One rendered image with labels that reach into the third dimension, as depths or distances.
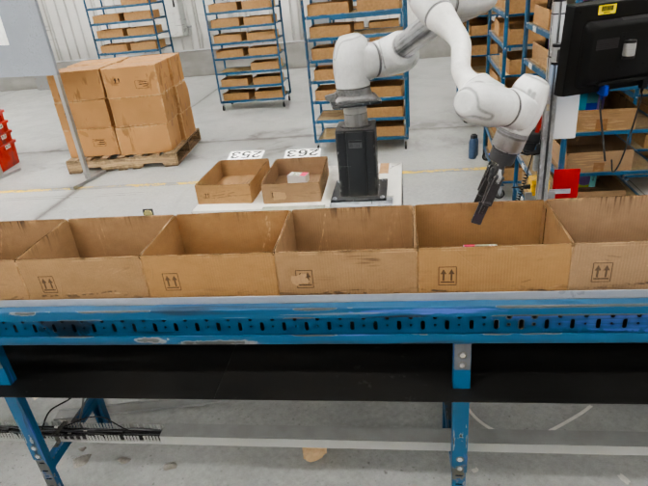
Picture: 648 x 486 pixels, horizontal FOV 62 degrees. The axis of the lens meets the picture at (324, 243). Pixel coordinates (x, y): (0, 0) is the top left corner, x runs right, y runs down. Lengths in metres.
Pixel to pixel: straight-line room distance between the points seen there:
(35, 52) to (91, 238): 4.09
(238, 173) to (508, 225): 1.70
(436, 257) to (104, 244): 1.15
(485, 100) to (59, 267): 1.28
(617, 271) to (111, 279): 1.39
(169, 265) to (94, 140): 4.88
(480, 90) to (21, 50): 5.13
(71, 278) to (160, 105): 4.36
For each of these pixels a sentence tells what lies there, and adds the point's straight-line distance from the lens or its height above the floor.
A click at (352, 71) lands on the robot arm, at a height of 1.33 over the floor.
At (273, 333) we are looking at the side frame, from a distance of 1.59.
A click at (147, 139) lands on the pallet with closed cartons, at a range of 6.14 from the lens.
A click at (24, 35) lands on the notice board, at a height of 1.44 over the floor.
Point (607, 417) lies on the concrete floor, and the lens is 2.58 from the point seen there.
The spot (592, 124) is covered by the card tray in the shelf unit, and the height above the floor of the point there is 0.97.
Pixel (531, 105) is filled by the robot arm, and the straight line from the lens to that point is 1.59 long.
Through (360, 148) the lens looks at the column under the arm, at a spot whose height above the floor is 0.99.
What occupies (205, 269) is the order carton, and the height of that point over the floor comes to 1.00.
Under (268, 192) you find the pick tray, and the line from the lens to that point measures 2.59.
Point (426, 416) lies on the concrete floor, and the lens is 2.45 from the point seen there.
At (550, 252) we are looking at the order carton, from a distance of 1.50.
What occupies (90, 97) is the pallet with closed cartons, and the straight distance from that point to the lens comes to 6.30.
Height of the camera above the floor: 1.73
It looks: 27 degrees down
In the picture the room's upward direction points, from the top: 6 degrees counter-clockwise
